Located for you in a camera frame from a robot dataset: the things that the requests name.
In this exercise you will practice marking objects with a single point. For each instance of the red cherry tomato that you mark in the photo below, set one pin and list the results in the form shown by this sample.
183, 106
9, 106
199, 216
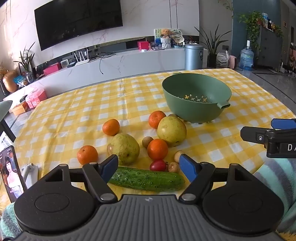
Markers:
158, 165

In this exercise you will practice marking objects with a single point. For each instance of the brown kiwi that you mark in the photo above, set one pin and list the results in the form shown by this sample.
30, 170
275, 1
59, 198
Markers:
148, 141

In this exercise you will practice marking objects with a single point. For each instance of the green plant in glass vase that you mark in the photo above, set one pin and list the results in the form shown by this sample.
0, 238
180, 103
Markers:
27, 62

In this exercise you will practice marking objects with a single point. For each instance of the white plastic bag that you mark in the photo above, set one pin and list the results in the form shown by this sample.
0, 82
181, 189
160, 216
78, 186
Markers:
222, 60

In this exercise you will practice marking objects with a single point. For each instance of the dried flower bunch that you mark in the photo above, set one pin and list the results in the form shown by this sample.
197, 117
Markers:
1, 69

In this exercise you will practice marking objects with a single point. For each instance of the blue-grey trash can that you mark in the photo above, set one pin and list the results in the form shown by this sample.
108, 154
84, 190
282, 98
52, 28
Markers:
193, 56

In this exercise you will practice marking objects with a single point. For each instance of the smartphone with lit screen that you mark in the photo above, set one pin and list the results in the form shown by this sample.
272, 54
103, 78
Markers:
11, 172

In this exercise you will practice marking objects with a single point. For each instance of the blue snack packet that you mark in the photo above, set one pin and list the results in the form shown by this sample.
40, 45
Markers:
20, 81

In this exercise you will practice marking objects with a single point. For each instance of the blue picture card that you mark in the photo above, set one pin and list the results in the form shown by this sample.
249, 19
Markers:
157, 37

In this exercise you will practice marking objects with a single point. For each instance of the round paper fan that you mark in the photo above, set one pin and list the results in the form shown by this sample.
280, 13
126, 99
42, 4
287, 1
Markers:
177, 34

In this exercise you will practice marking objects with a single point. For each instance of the green colander bowl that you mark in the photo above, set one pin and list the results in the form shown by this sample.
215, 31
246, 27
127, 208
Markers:
185, 111

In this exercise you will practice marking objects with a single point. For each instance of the copper round vase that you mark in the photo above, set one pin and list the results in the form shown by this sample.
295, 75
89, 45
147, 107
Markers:
10, 81

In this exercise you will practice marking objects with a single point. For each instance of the small dark box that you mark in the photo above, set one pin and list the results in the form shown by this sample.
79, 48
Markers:
71, 64

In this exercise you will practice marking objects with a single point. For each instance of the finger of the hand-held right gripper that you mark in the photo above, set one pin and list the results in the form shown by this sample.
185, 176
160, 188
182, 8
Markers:
284, 124
251, 134

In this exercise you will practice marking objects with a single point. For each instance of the yellow checked tablecloth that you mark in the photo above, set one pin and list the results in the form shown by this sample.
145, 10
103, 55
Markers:
92, 111

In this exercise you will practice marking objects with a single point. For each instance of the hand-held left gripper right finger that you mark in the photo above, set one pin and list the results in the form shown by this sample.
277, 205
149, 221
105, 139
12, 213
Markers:
186, 165

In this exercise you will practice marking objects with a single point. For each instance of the small white desk clock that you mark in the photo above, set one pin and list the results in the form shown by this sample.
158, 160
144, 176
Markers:
65, 63

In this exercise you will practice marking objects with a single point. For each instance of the hanging green vine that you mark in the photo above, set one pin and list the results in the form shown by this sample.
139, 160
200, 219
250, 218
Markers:
227, 5

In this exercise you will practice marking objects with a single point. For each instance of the green cucumber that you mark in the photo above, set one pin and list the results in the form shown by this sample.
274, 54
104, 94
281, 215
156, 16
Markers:
148, 179

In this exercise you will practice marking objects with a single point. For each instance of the red box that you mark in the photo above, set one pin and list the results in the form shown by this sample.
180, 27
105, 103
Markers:
143, 44

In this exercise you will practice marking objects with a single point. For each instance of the orange cardboard box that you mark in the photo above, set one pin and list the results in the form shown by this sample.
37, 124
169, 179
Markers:
20, 107

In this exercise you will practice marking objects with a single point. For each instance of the pink storage boxes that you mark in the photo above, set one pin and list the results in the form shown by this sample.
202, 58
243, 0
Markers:
34, 97

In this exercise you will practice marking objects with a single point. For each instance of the white router with antennas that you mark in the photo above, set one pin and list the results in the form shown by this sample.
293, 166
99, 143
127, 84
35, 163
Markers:
81, 59

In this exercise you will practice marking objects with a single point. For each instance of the black curved television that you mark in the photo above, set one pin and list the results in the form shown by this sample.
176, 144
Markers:
76, 20

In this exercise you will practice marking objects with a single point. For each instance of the potted snake plant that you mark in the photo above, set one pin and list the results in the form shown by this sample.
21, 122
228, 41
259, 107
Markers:
212, 60

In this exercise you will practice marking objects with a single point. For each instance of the grey drawer cabinet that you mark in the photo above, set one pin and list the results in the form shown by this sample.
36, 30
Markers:
269, 46

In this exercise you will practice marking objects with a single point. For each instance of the white phone stand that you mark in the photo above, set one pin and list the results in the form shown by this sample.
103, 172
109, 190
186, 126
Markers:
29, 172

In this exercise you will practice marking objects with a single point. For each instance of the brown teddy bear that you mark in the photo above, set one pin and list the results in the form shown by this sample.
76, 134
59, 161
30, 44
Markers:
165, 33

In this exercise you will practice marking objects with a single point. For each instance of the white woven basket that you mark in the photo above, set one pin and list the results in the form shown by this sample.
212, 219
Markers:
166, 43

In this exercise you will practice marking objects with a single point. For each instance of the green padded chair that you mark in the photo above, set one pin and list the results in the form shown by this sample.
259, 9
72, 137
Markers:
4, 107

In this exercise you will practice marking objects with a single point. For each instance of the orange mandarin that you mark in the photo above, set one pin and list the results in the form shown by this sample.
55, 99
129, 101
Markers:
111, 127
157, 119
87, 154
157, 149

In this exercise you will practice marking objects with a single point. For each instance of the trailing ivy plant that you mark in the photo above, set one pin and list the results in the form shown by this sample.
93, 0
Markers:
253, 22

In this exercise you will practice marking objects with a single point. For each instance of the yellow-green pear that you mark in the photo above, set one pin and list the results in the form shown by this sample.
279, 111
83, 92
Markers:
124, 148
171, 131

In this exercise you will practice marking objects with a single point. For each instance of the white marble media console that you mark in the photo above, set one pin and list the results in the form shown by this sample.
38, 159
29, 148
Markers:
138, 62

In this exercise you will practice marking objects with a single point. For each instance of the pink box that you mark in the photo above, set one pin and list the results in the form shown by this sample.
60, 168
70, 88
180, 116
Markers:
52, 68

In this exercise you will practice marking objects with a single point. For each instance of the brown longan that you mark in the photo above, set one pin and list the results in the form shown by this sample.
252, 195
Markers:
177, 156
109, 149
173, 167

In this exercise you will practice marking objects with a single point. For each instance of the blue water jug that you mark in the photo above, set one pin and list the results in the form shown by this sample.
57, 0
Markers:
246, 58

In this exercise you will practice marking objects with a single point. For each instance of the pink small appliance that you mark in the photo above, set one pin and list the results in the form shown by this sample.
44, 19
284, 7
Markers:
232, 62

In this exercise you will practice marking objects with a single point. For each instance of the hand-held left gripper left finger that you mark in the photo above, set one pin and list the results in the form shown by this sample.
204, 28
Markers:
109, 165

